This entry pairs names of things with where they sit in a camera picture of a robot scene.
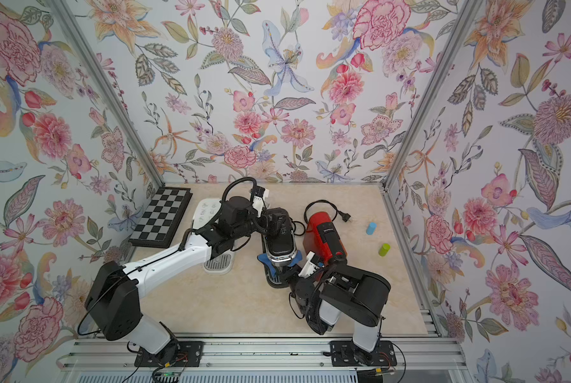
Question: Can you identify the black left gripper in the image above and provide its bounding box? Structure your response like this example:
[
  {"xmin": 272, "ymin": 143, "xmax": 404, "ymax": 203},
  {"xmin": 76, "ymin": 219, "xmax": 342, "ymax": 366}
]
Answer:
[{"xmin": 231, "ymin": 208, "xmax": 287, "ymax": 241}]

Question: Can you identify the black coffee machine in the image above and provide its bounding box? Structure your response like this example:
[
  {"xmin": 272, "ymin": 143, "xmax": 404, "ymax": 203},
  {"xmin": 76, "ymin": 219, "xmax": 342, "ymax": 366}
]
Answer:
[{"xmin": 260, "ymin": 207, "xmax": 298, "ymax": 289}]

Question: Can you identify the blue microfiber cloth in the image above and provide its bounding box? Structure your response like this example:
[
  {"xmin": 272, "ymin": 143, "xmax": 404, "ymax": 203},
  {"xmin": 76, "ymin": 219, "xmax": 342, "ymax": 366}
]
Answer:
[{"xmin": 258, "ymin": 251, "xmax": 302, "ymax": 274}]

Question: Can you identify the red coffee machine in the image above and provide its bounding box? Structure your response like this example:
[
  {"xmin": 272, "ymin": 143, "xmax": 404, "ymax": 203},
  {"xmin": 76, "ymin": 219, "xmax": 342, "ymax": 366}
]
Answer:
[{"xmin": 303, "ymin": 212, "xmax": 347, "ymax": 266}]

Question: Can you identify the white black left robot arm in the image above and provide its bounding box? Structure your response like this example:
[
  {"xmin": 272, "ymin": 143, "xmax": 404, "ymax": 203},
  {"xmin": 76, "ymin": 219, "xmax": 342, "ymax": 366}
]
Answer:
[{"xmin": 86, "ymin": 196, "xmax": 266, "ymax": 358}]

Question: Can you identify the white coffee machine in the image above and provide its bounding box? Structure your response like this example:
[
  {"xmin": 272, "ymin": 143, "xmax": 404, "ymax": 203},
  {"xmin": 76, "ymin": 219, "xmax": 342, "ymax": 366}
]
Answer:
[{"xmin": 192, "ymin": 198, "xmax": 235, "ymax": 274}]

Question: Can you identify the green cylinder block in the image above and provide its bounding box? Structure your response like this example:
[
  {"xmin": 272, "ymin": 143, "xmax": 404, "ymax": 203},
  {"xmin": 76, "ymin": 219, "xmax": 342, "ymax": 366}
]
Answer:
[{"xmin": 378, "ymin": 244, "xmax": 391, "ymax": 257}]

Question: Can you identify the blue cylinder block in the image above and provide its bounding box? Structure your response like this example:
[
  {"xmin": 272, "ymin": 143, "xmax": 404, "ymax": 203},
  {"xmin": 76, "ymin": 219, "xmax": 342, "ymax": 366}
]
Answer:
[{"xmin": 365, "ymin": 222, "xmax": 377, "ymax": 236}]

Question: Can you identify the black white chessboard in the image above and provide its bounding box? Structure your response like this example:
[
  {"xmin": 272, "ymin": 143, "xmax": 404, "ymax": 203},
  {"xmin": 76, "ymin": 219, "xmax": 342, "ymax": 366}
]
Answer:
[{"xmin": 129, "ymin": 187, "xmax": 192, "ymax": 249}]

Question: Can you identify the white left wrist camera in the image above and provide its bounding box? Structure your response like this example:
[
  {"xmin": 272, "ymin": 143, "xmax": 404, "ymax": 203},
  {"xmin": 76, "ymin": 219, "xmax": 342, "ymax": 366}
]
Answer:
[{"xmin": 251, "ymin": 185, "xmax": 270, "ymax": 217}]

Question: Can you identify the black power cable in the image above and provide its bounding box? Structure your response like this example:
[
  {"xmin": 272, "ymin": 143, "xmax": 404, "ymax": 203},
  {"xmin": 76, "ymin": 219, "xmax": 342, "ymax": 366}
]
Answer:
[{"xmin": 302, "ymin": 199, "xmax": 353, "ymax": 226}]

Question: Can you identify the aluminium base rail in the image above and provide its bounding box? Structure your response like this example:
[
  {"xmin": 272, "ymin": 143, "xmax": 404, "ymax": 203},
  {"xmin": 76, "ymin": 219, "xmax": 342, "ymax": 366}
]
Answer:
[{"xmin": 57, "ymin": 335, "xmax": 472, "ymax": 382}]

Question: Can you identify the aluminium frame post left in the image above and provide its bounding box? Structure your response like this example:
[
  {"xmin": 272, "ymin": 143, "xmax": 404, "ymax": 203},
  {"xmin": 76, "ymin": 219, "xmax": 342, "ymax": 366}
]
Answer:
[{"xmin": 46, "ymin": 0, "xmax": 165, "ymax": 187}]

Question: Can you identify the aluminium frame post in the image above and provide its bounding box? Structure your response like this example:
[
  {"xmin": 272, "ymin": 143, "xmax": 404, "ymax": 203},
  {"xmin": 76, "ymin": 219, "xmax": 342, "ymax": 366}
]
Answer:
[
  {"xmin": 383, "ymin": 0, "xmax": 483, "ymax": 193},
  {"xmin": 46, "ymin": 0, "xmax": 165, "ymax": 187}
]

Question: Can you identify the aluminium frame post right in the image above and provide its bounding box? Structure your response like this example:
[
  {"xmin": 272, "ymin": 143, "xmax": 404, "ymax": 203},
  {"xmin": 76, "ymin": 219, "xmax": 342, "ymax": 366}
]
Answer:
[{"xmin": 383, "ymin": 0, "xmax": 483, "ymax": 193}]

